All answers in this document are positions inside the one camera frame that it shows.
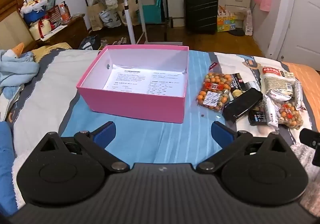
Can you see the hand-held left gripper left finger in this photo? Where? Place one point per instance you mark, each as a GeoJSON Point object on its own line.
{"type": "Point", "coordinates": [107, 132]}

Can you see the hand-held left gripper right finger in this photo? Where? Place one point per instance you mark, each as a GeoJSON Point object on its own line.
{"type": "Point", "coordinates": [221, 133]}

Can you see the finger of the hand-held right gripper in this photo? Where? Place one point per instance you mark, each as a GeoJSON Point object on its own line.
{"type": "Point", "coordinates": [308, 138]}

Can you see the small orange nut snack packet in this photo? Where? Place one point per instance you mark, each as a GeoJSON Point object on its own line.
{"type": "Point", "coordinates": [290, 114]}

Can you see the glossy black snack packet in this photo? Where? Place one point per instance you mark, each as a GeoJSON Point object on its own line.
{"type": "Point", "coordinates": [241, 105]}

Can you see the pink cardboard box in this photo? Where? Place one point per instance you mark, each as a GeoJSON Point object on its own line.
{"type": "Point", "coordinates": [130, 103]}

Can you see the small black printed packet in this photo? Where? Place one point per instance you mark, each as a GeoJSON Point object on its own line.
{"type": "Point", "coordinates": [257, 117]}

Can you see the large orange nut snack packet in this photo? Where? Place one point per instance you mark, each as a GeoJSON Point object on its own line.
{"type": "Point", "coordinates": [212, 81]}

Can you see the white grain bag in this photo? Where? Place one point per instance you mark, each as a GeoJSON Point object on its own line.
{"type": "Point", "coordinates": [277, 81]}

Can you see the fluffy white clothing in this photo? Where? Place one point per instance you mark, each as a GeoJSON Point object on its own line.
{"type": "Point", "coordinates": [18, 176]}
{"type": "Point", "coordinates": [307, 181]}

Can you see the flat black snack packet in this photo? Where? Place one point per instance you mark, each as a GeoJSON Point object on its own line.
{"type": "Point", "coordinates": [237, 81]}

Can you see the printed paper sheet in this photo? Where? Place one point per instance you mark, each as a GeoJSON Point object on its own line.
{"type": "Point", "coordinates": [140, 80]}

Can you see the black floor bag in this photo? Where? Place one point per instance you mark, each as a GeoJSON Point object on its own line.
{"type": "Point", "coordinates": [88, 43]}

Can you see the pair of slippers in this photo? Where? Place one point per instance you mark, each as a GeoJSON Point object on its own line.
{"type": "Point", "coordinates": [120, 40]}

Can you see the yellow blanket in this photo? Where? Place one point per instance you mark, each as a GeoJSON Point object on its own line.
{"type": "Point", "coordinates": [50, 50]}

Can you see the dark round floor object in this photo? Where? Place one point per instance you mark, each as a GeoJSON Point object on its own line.
{"type": "Point", "coordinates": [236, 32]}

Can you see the wooden nightstand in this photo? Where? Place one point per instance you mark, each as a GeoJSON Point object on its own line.
{"type": "Point", "coordinates": [67, 34]}

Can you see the blue cloth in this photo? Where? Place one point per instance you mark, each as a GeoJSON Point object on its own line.
{"type": "Point", "coordinates": [6, 164]}

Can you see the colourful cardboard box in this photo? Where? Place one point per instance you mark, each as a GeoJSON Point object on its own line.
{"type": "Point", "coordinates": [228, 23]}

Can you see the blue goose plush toy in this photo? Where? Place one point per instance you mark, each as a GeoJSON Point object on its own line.
{"type": "Point", "coordinates": [15, 69]}

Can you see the pink white packet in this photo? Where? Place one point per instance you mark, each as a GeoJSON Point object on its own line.
{"type": "Point", "coordinates": [249, 23]}

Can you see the white printed bag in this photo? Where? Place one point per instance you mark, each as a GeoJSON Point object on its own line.
{"type": "Point", "coordinates": [110, 18]}

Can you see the brown paper bag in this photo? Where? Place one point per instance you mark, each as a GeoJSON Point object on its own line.
{"type": "Point", "coordinates": [130, 14]}
{"type": "Point", "coordinates": [95, 18]}

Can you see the white door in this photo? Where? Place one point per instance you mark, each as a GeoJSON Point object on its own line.
{"type": "Point", "coordinates": [302, 19]}

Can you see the cream bag with red ribbon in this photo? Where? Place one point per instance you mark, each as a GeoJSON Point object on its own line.
{"type": "Point", "coordinates": [40, 29]}

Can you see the black suitcase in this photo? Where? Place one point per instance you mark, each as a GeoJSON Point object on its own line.
{"type": "Point", "coordinates": [200, 10]}

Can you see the orange bottle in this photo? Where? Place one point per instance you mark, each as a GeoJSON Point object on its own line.
{"type": "Point", "coordinates": [64, 13]}

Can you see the red gift box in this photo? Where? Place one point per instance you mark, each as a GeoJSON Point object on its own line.
{"type": "Point", "coordinates": [56, 15]}

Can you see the teal bag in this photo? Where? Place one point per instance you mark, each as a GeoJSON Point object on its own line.
{"type": "Point", "coordinates": [152, 11]}

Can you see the blue bag with white fluff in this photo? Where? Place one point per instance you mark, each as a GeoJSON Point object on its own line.
{"type": "Point", "coordinates": [33, 13]}

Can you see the wooden headboard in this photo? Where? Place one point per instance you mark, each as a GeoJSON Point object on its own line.
{"type": "Point", "coordinates": [13, 21]}

